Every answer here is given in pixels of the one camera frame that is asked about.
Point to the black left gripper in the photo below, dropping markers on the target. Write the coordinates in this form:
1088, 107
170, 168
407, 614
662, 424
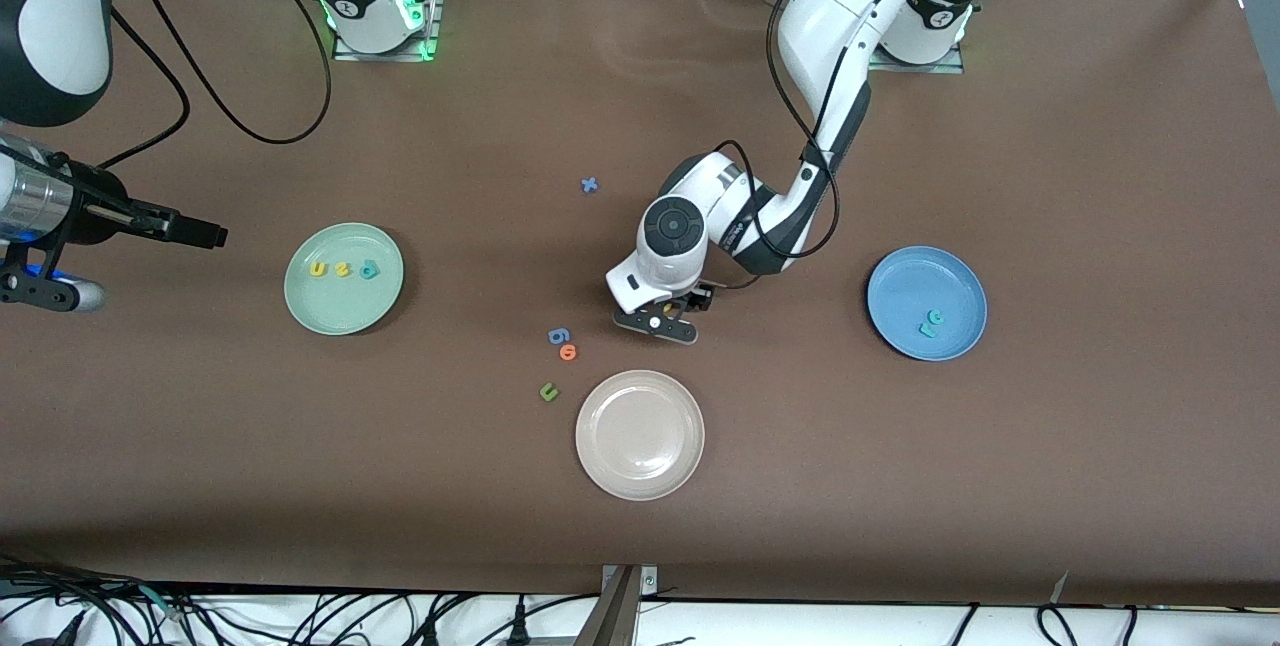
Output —
697, 298

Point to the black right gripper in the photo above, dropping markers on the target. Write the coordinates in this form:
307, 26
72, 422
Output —
98, 210

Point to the teal foam letter p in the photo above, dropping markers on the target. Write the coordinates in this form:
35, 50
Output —
369, 270

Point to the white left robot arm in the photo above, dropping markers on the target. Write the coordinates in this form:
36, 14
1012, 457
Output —
830, 6

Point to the blue foam digit six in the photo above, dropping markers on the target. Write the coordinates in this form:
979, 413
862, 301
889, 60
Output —
559, 335

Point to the beige plate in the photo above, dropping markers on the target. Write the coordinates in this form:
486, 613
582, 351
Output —
640, 435

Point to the green plate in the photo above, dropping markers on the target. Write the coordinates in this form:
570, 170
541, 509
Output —
343, 311

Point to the blue plate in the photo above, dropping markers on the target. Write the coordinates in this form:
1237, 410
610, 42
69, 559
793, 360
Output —
950, 286

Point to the brown table cover mat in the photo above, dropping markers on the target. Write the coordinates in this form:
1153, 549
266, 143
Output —
640, 546

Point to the aluminium profile bar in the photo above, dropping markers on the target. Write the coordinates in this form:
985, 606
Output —
612, 616

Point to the black power plug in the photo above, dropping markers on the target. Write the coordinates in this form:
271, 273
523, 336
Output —
519, 631
430, 634

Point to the white paper tag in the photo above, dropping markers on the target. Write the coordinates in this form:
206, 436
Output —
1059, 588

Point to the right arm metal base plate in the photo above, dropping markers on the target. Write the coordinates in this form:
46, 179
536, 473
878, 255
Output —
385, 56

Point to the silver metal bracket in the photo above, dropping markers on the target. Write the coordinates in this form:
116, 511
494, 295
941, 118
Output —
648, 581

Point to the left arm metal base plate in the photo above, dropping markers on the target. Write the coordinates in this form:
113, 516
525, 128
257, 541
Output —
930, 68

